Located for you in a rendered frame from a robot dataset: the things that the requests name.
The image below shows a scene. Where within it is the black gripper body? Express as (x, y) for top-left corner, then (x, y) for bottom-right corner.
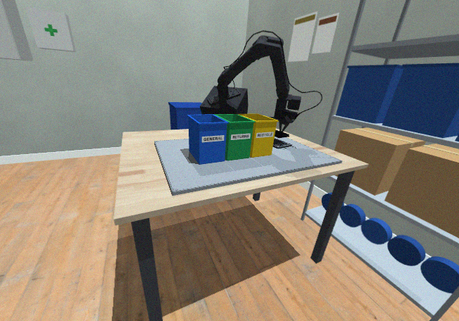
(269, 108), (289, 124)

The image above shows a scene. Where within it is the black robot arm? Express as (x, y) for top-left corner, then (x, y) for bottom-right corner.
(207, 35), (301, 123)

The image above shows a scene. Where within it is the green bin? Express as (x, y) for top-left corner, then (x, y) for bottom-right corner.
(214, 114), (256, 161)

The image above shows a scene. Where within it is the yellow bin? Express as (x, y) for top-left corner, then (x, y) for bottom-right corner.
(238, 113), (279, 158)

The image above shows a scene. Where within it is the blue open-top bin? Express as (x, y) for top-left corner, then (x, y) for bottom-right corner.
(187, 114), (229, 165)

